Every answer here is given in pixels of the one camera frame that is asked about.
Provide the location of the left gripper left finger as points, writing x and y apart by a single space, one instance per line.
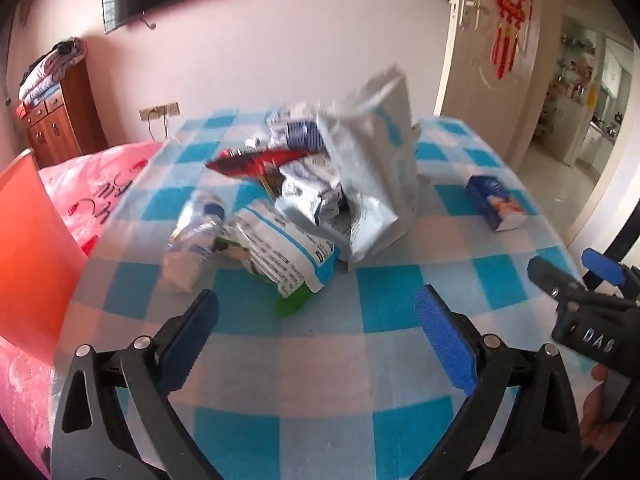
91 438

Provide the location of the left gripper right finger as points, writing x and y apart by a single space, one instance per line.
541 438

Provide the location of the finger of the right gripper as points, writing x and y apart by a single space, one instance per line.
552 279
601 269

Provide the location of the blue tissue pack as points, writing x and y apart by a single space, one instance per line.
492 201

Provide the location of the white blue snack bag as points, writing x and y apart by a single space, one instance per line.
273 247

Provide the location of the red snack wrapper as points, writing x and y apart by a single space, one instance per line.
262 166

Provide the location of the large silver foil bag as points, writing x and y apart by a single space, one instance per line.
371 141

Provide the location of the white bedroom door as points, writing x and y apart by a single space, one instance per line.
501 112

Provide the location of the right hand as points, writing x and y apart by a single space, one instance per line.
594 431

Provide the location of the crushed plastic bottle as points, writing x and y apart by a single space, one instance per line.
191 242

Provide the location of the orange plastic bucket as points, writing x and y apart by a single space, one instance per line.
41 262

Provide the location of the blue checkered tablecloth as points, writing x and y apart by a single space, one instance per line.
348 387

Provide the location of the crumpled silver wrapper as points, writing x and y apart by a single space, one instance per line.
312 190

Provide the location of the wooden cabinet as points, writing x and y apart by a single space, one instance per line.
65 124

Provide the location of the red door decoration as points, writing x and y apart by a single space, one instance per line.
513 20

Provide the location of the folded blankets stack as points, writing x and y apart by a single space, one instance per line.
50 69

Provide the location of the wall power outlet strip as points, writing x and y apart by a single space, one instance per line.
167 110

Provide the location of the door handle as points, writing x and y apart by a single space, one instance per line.
471 13

